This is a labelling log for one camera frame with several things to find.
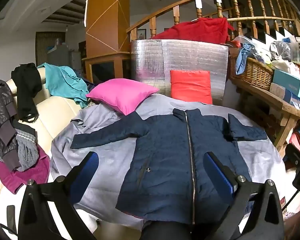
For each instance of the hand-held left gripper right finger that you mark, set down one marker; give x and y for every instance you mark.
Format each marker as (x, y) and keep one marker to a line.
(216, 170)

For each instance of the brown door curtain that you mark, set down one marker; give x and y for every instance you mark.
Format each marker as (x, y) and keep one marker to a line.
(41, 47)

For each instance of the white cardboard box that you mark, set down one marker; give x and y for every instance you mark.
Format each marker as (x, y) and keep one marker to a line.
(280, 91)

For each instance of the grey blanket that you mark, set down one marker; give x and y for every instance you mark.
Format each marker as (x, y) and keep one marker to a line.
(107, 160)

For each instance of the silver foil insulation mat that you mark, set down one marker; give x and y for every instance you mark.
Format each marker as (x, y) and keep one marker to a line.
(150, 60)

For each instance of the wooden side table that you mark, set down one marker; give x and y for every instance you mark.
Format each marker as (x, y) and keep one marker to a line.
(265, 95)

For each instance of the shiny dark grey jacket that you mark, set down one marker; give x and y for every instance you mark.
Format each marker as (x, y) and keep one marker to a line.
(0, 110)

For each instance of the pink pillow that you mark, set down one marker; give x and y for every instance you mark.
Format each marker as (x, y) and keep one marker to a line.
(120, 95)

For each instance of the navy quilted jacket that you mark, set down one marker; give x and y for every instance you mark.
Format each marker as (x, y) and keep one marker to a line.
(165, 167)

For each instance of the person's black trousers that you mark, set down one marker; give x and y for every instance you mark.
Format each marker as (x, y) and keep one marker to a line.
(165, 231)

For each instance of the teal cardboard box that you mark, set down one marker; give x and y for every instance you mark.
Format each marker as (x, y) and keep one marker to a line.
(287, 80)

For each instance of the framed wall picture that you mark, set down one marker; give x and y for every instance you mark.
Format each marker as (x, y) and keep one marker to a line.
(141, 34)

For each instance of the magenta garment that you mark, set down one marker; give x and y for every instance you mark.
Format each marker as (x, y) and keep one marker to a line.
(37, 175)

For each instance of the wicker basket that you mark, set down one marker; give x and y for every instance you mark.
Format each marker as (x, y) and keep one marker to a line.
(255, 73)

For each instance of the red garment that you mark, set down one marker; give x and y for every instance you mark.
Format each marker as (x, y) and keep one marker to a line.
(197, 30)

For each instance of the teal garment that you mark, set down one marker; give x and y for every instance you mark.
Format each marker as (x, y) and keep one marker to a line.
(62, 80)

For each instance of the wooden stair railing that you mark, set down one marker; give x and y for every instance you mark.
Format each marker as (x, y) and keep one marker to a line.
(153, 27)

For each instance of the grey plastic bag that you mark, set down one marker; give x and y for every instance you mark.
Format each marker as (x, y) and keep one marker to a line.
(281, 48)

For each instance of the grey knit garment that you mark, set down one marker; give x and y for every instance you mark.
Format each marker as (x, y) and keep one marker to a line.
(27, 152)

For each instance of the white plastic bag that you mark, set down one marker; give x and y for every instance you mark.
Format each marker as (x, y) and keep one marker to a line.
(285, 67)

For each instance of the cream leather sofa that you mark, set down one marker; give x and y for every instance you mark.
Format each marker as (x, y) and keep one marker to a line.
(57, 107)

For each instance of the red pillow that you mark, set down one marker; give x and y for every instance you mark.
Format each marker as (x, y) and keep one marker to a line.
(190, 85)

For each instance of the blue cloth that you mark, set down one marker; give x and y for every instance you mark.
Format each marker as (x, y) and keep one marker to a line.
(242, 55)

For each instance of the black garment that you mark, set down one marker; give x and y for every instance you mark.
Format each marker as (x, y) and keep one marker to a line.
(27, 87)

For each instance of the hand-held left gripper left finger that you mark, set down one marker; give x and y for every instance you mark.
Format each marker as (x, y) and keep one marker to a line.
(90, 165)

